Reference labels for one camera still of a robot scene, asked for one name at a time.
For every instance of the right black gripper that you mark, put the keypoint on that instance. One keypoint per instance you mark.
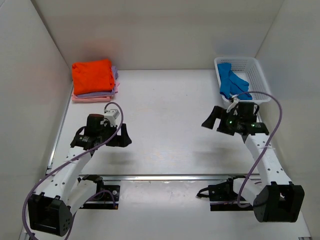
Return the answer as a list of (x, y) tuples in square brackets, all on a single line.
[(220, 113)]

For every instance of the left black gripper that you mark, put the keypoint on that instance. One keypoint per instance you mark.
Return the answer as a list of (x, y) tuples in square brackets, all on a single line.
[(122, 139)]

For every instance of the blue t shirt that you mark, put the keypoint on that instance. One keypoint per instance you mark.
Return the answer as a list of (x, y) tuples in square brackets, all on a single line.
[(231, 84)]

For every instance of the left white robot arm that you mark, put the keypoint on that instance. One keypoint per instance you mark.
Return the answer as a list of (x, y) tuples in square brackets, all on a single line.
[(51, 209)]

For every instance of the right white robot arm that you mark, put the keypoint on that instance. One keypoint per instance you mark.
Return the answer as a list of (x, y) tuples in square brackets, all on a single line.
[(274, 197)]

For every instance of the pink folded t shirt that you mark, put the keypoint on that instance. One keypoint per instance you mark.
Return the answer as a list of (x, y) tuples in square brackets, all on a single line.
[(96, 97)]

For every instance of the orange folded t shirt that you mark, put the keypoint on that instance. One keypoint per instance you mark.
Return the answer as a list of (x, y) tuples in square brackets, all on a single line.
[(92, 76)]

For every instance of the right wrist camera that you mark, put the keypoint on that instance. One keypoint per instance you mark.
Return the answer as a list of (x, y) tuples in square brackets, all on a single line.
[(233, 103)]

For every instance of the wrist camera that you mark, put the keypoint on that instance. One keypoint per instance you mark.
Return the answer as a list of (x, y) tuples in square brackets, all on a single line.
[(233, 103), (110, 117)]

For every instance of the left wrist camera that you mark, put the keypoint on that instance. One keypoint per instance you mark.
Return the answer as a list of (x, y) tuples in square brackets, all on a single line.
[(110, 117)]

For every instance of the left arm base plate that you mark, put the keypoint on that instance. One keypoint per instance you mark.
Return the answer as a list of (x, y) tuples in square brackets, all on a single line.
[(107, 196)]

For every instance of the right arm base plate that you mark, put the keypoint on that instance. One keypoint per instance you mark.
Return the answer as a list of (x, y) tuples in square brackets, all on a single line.
[(221, 197)]

